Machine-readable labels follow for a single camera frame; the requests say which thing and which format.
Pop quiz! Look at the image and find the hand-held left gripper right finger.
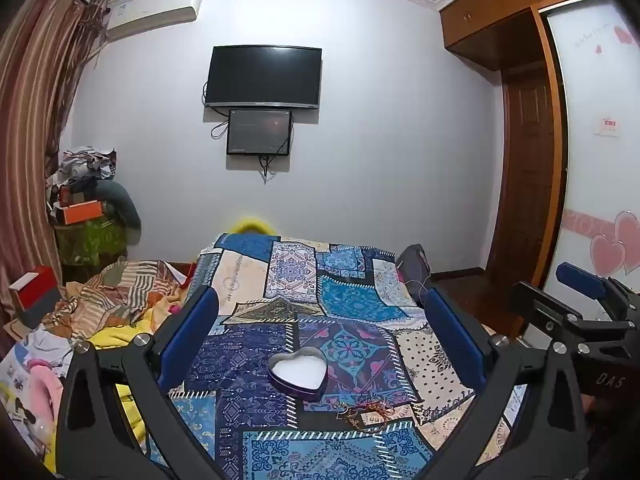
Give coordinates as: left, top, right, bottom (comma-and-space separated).
422, 287, 591, 480

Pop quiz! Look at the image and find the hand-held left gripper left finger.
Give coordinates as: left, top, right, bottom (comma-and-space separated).
54, 287, 221, 480

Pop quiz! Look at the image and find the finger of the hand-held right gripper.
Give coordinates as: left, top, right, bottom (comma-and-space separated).
510, 281, 601, 346
556, 261, 640, 306

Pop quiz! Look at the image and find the red gold braided bracelet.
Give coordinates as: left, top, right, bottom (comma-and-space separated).
367, 400, 399, 427

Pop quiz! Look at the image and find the purple heart-shaped tin box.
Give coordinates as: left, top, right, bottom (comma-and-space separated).
266, 347, 329, 403

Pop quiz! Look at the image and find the red string beaded bracelet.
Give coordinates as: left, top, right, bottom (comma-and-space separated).
336, 402, 367, 427

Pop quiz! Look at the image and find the yellow cloth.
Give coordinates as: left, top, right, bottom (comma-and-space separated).
84, 302, 187, 461

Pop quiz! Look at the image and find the grey bag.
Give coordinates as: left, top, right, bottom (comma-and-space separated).
397, 244, 434, 307

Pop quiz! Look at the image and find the striped orange blanket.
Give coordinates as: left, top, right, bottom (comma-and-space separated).
42, 259, 195, 342

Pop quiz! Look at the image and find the white heart-printed sliding door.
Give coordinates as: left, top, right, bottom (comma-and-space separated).
544, 0, 640, 311

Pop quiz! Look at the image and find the brown wooden door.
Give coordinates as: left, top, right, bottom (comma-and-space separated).
500, 62, 557, 272

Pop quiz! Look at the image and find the blue patchwork blanket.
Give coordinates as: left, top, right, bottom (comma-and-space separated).
145, 232, 531, 480

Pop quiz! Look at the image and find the yellow round object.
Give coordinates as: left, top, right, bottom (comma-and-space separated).
234, 216, 279, 236

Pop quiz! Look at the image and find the green patterned cloth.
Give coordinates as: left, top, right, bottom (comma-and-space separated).
54, 217, 127, 267

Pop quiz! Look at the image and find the grey green cushion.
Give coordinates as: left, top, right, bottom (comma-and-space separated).
97, 180, 142, 246

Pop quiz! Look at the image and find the pink plush cloth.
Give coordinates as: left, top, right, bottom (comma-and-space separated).
25, 364, 67, 438

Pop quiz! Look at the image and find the orange box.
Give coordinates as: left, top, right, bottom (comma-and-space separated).
62, 200, 104, 225

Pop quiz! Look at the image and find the red white box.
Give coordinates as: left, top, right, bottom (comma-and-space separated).
9, 266, 61, 312

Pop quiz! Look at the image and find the pile of clothes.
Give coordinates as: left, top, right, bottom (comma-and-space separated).
45, 145, 119, 206

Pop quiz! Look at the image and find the brown striped curtain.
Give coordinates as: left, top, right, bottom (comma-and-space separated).
0, 0, 108, 341

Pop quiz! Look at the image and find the wooden overhead cabinet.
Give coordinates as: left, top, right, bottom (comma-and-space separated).
435, 0, 601, 72

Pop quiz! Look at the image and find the white air conditioner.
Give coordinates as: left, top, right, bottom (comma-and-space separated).
102, 0, 205, 43

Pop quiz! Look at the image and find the small black wall monitor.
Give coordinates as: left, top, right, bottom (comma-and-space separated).
226, 108, 294, 157

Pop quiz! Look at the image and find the black wall television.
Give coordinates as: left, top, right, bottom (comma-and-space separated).
204, 45, 323, 110

